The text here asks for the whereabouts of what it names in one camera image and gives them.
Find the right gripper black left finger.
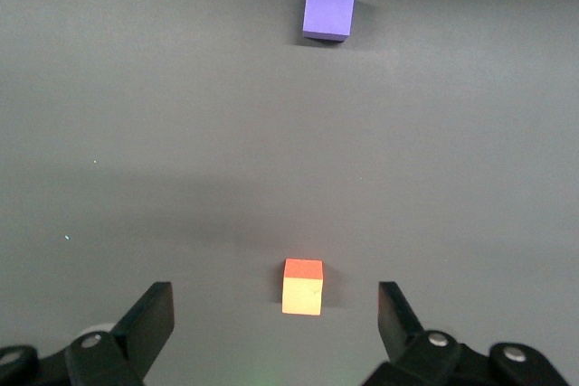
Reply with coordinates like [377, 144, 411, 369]
[0, 281, 176, 386]

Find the orange foam block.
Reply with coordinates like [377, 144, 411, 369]
[280, 258, 325, 316]

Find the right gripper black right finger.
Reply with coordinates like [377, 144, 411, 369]
[361, 281, 572, 386]

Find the purple foam block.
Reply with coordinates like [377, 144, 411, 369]
[301, 0, 356, 43]

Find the dark grey table mat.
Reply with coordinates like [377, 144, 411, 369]
[0, 0, 579, 386]

